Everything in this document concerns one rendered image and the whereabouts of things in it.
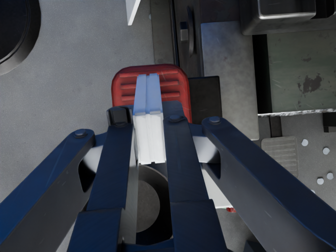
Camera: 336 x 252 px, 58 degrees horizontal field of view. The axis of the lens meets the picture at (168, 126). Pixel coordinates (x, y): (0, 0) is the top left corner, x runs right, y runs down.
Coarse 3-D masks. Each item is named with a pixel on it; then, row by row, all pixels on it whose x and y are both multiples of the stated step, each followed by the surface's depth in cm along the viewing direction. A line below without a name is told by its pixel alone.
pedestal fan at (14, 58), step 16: (0, 0) 93; (16, 0) 93; (32, 0) 95; (0, 16) 93; (16, 16) 94; (32, 16) 95; (0, 32) 93; (16, 32) 94; (32, 32) 95; (0, 48) 94; (16, 48) 94; (32, 48) 97; (0, 64) 94; (16, 64) 96
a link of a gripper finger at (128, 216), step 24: (120, 120) 14; (120, 144) 13; (120, 168) 11; (96, 192) 10; (120, 192) 10; (96, 216) 8; (120, 216) 8; (72, 240) 7; (96, 240) 7; (120, 240) 8
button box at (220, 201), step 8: (176, 32) 72; (176, 40) 71; (176, 48) 71; (176, 56) 71; (176, 64) 71; (208, 176) 37; (208, 184) 37; (208, 192) 37; (216, 192) 37; (216, 200) 37; (224, 200) 37
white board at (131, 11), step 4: (128, 0) 91; (132, 0) 84; (136, 0) 79; (128, 4) 92; (132, 4) 84; (136, 4) 82; (128, 8) 93; (132, 8) 85; (136, 8) 84; (128, 12) 94; (132, 12) 87; (128, 16) 94; (132, 16) 90; (128, 20) 95; (132, 20) 94; (128, 24) 97
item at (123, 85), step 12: (120, 72) 23; (132, 72) 23; (144, 72) 23; (156, 72) 23; (168, 72) 23; (180, 72) 23; (120, 84) 23; (132, 84) 23; (168, 84) 23; (180, 84) 23; (120, 96) 23; (132, 96) 23; (168, 96) 23; (180, 96) 23
